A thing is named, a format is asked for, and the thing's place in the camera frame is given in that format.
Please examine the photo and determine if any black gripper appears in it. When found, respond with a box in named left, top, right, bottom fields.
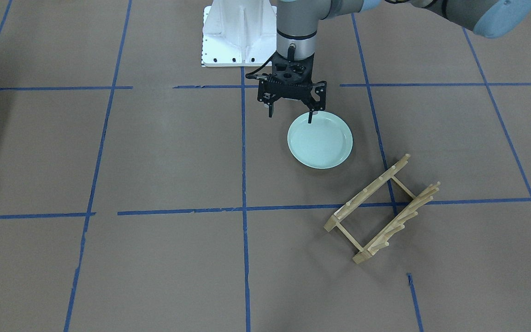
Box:
left=257, top=52, right=327, bottom=124

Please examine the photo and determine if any light green plate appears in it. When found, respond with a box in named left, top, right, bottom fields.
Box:
left=287, top=111, right=353, bottom=169

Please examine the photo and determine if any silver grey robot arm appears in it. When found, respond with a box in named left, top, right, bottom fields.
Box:
left=245, top=0, right=531, bottom=120

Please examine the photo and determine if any wooden dish rack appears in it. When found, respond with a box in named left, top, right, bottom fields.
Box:
left=323, top=154, right=441, bottom=264

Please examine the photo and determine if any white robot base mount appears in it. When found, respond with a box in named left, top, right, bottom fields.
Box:
left=201, top=0, right=277, bottom=67

